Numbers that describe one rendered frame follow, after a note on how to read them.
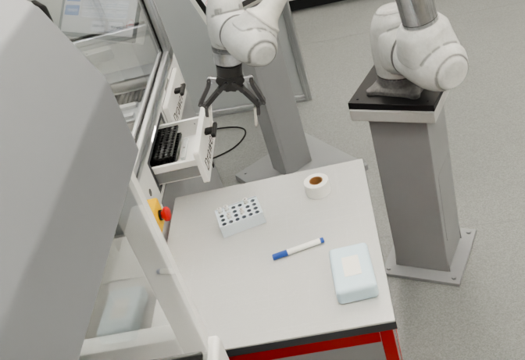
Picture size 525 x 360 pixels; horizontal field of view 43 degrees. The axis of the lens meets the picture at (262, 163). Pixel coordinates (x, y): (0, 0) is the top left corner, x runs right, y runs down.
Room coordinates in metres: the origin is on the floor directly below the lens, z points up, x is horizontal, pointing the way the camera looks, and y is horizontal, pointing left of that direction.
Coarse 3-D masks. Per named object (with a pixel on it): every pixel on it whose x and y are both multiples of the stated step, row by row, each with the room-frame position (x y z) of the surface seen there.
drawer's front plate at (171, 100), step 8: (176, 72) 2.21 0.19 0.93; (176, 80) 2.17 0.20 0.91; (168, 88) 2.09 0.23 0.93; (168, 96) 2.03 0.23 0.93; (176, 96) 2.10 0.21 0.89; (184, 96) 2.20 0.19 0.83; (168, 104) 1.98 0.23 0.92; (176, 104) 2.07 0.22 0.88; (168, 112) 1.96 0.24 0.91; (168, 120) 1.96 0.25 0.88; (176, 120) 2.00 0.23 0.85
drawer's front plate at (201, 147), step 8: (200, 112) 1.85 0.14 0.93; (200, 120) 1.80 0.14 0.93; (208, 120) 1.85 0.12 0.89; (200, 128) 1.76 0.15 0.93; (200, 136) 1.71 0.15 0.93; (208, 136) 1.79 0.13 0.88; (200, 144) 1.67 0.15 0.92; (208, 144) 1.75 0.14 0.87; (200, 152) 1.64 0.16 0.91; (208, 152) 1.72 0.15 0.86; (200, 160) 1.63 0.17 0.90; (208, 160) 1.69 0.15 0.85; (200, 168) 1.63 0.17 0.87; (208, 176) 1.63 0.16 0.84
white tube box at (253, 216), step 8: (248, 200) 1.52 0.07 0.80; (256, 200) 1.50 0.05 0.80; (232, 208) 1.51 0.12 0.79; (248, 208) 1.48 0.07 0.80; (256, 208) 1.48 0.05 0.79; (216, 216) 1.48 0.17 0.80; (224, 216) 1.48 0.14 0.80; (232, 216) 1.47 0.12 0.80; (240, 216) 1.46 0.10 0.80; (248, 216) 1.44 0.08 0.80; (256, 216) 1.44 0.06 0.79; (224, 224) 1.45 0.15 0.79; (232, 224) 1.43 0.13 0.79; (240, 224) 1.44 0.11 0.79; (248, 224) 1.44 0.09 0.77; (256, 224) 1.44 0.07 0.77; (224, 232) 1.43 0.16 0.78; (232, 232) 1.43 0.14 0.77
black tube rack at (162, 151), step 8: (168, 128) 1.87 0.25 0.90; (160, 136) 1.84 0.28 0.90; (168, 136) 1.82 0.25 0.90; (160, 144) 1.79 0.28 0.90; (176, 144) 1.81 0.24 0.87; (152, 152) 1.75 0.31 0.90; (160, 152) 1.74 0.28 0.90; (176, 152) 1.76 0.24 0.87; (152, 160) 1.71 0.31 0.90; (160, 160) 1.75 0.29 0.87; (168, 160) 1.71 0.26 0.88; (176, 160) 1.73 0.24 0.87
